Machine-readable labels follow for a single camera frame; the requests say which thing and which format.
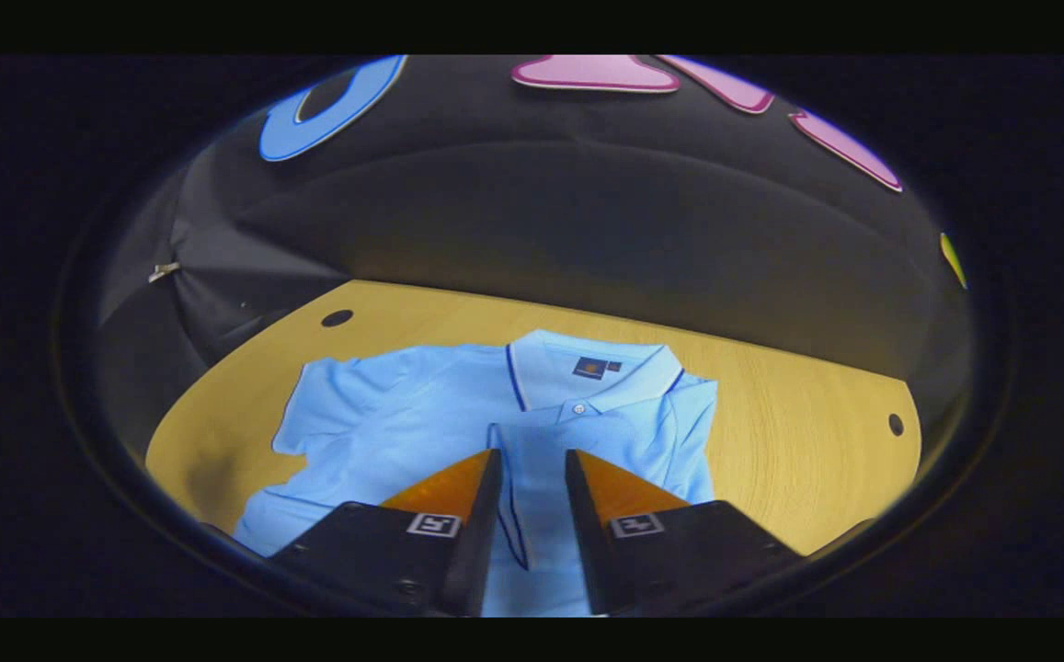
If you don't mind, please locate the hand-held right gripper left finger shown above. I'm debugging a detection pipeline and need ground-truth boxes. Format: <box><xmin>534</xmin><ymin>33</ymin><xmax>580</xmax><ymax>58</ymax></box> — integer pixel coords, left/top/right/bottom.
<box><xmin>269</xmin><ymin>448</ymin><xmax>503</xmax><ymax>617</ymax></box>

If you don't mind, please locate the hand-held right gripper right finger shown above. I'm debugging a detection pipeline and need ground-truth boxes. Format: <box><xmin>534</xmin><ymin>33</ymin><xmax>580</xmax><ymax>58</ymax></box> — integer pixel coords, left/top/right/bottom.
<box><xmin>566</xmin><ymin>449</ymin><xmax>808</xmax><ymax>615</ymax></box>

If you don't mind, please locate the light blue T-shirt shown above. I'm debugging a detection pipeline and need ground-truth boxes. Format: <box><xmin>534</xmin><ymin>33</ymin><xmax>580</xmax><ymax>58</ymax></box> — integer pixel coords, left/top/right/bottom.
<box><xmin>233</xmin><ymin>329</ymin><xmax>718</xmax><ymax>617</ymax></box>

